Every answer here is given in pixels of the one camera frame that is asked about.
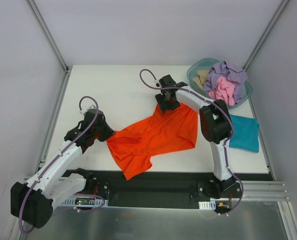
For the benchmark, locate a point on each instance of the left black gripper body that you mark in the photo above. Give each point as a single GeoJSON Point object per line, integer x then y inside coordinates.
{"type": "Point", "coordinates": [104, 130]}

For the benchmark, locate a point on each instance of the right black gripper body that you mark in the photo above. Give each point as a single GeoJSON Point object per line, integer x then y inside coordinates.
{"type": "Point", "coordinates": [167, 102]}

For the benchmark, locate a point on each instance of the orange t shirt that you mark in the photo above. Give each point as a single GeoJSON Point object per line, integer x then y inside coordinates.
{"type": "Point", "coordinates": [133, 147]}

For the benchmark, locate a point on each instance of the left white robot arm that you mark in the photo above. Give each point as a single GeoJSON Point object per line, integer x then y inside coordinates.
{"type": "Point", "coordinates": [34, 201]}

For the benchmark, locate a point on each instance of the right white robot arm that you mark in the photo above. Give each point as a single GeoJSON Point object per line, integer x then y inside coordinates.
{"type": "Point", "coordinates": [215, 123]}

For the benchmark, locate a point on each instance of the beige t shirt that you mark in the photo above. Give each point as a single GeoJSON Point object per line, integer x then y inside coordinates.
{"type": "Point", "coordinates": [201, 78]}

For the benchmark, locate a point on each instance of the teal plastic basket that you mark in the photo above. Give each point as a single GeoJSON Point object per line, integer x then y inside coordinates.
{"type": "Point", "coordinates": [244, 90]}

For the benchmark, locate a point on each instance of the pink t shirt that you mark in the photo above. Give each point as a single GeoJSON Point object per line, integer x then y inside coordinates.
{"type": "Point", "coordinates": [224, 90]}

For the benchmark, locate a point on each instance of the purple t shirt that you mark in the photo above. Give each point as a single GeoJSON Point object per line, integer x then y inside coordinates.
{"type": "Point", "coordinates": [212, 78]}

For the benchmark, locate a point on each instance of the teal folded t shirt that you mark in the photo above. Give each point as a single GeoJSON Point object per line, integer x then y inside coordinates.
{"type": "Point", "coordinates": [246, 134]}

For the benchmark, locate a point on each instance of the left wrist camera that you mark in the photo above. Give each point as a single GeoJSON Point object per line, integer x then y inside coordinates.
{"type": "Point", "coordinates": [91, 109]}

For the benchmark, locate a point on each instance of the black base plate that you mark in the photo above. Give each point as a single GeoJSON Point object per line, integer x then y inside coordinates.
{"type": "Point", "coordinates": [168, 190]}

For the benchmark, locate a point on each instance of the left aluminium frame post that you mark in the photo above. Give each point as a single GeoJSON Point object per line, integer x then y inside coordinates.
{"type": "Point", "coordinates": [47, 33]}

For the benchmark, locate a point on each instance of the aluminium frame post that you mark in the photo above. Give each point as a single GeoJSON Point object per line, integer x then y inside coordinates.
{"type": "Point", "coordinates": [266, 32]}
{"type": "Point", "coordinates": [47, 33]}

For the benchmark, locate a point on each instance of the right aluminium frame post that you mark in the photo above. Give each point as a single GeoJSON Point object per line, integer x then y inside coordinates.
{"type": "Point", "coordinates": [266, 32]}

